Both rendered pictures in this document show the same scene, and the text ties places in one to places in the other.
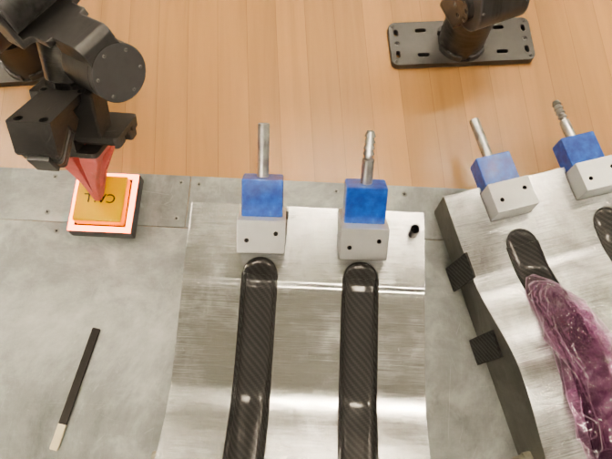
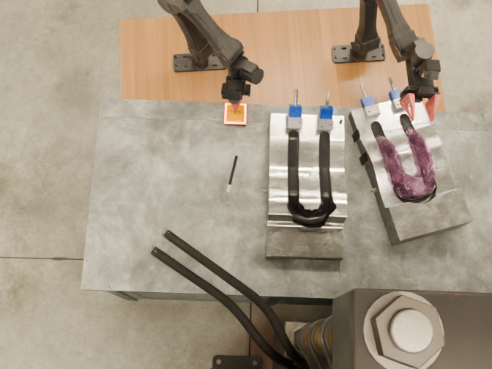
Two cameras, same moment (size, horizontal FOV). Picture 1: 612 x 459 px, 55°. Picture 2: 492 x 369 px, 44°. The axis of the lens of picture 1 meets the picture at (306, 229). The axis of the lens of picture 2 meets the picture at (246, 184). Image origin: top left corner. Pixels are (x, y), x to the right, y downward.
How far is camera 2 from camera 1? 1.51 m
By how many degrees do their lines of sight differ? 4
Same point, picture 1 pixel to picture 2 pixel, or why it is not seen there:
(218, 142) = (271, 91)
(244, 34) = (277, 50)
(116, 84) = (256, 79)
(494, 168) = (367, 101)
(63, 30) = (243, 65)
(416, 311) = (341, 146)
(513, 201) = (373, 112)
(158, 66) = not seen: hidden behind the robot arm
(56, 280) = (220, 140)
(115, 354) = (243, 163)
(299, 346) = (306, 156)
